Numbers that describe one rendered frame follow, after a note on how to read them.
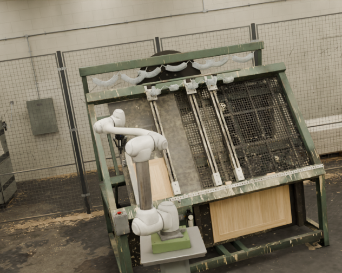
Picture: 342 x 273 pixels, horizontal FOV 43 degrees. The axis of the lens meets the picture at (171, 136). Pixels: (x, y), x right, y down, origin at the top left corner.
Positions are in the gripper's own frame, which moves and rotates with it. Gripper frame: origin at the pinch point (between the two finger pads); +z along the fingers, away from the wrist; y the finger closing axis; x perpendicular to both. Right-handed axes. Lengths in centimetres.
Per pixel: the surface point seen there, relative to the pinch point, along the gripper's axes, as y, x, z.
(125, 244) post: 8, 54, 62
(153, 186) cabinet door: -29, 9, 43
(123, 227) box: 8, 50, 46
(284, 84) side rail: -195, -60, -10
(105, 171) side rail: 13.3, -8.7, 30.3
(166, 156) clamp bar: -46, -10, 24
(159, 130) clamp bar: -46, -34, 9
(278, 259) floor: -148, 64, 122
